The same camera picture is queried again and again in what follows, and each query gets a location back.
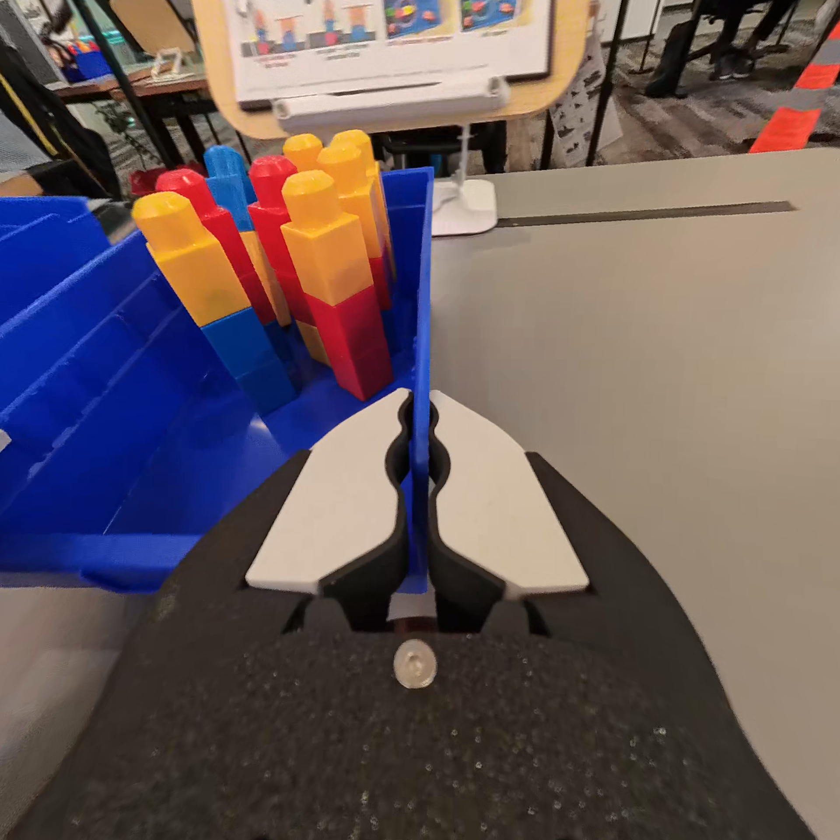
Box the printed paper sheet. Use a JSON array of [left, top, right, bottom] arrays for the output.
[[550, 36, 623, 168]]

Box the instruction sheet on white stand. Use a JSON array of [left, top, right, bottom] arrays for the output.
[[192, 0, 595, 237]]

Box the dark grey desk mat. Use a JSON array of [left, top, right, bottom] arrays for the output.
[[497, 200, 796, 229]]

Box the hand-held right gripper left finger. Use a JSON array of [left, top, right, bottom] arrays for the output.
[[244, 387, 414, 632]]

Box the orange traffic cone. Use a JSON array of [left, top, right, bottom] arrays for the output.
[[750, 23, 840, 155]]

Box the black backpack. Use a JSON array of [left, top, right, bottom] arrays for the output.
[[0, 39, 122, 198]]

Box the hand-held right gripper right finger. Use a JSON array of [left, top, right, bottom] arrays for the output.
[[428, 390, 591, 634]]

